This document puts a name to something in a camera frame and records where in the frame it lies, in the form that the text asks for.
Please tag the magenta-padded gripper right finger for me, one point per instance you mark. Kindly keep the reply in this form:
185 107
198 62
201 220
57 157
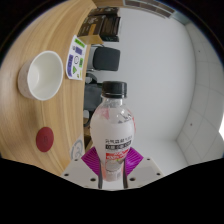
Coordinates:
145 170

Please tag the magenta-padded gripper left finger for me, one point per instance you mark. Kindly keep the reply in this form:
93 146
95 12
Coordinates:
80 171

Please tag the clear black-capped drink bottle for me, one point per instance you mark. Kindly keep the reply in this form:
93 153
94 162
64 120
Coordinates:
113 133

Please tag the flat round red coaster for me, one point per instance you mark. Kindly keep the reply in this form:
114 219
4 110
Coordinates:
45 139

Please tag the white speckled mug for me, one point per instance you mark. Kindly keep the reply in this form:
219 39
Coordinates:
43 76

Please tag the white sheet with coloured stickers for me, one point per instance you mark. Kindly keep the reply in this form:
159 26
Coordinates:
76 58

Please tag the black solid-back office chair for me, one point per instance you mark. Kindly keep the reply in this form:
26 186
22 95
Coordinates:
106 59

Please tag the long dark box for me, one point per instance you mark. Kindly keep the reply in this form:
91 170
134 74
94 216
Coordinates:
111 28

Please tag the small dark box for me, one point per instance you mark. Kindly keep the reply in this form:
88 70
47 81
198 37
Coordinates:
100 12

